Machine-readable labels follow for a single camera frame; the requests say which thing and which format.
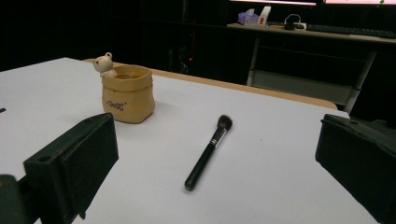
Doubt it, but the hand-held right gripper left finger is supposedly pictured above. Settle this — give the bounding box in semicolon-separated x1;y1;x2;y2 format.
22;112;120;224

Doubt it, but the white-framed wooden desk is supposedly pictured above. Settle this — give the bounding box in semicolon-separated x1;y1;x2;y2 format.
226;22;396;114

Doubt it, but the white bottle with red label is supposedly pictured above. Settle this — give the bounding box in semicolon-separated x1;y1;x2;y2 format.
257;5;273;28

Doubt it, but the small black desk device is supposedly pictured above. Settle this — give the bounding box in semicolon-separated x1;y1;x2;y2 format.
283;13;307;32

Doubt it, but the tan pen holder with bear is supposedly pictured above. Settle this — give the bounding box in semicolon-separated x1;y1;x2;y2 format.
92;51;156;124

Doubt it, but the black keyboard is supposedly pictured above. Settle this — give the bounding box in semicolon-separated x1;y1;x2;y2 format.
306;23;396;40

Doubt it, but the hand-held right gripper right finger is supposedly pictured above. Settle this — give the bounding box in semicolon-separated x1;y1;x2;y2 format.
315;113;396;224

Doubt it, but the purple tissue box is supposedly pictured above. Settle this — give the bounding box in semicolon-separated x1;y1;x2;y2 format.
237;8;261;26

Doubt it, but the black makeup brush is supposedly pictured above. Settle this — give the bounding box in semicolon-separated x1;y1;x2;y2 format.
184;114;233;192

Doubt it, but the black computer tower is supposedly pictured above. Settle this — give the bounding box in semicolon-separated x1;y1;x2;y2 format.
167;27;200;76

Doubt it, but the white table board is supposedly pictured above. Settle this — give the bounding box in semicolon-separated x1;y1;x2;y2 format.
0;57;379;224

